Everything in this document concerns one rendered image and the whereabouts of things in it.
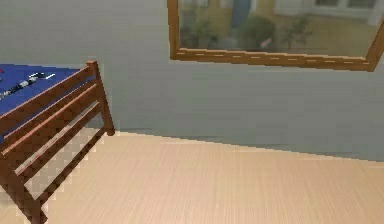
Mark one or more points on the black and white stick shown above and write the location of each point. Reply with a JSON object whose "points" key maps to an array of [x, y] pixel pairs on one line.
{"points": [[23, 84]]}

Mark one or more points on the brown wooden bed blue cover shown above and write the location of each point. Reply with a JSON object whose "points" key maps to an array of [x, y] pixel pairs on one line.
{"points": [[50, 110]]}

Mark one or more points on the wooden framed window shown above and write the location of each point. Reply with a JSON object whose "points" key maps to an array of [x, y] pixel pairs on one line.
{"points": [[266, 30]]}

